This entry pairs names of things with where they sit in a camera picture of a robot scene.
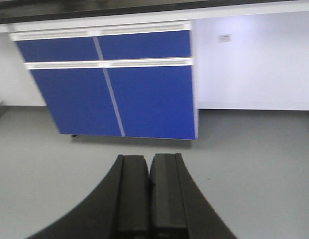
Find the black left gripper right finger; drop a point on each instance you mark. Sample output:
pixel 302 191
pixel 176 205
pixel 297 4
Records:
pixel 179 210

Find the blue lab cabinet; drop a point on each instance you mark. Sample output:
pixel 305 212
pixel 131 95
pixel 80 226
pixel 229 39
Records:
pixel 133 80

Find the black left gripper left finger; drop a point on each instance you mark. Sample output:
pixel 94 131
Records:
pixel 118 208

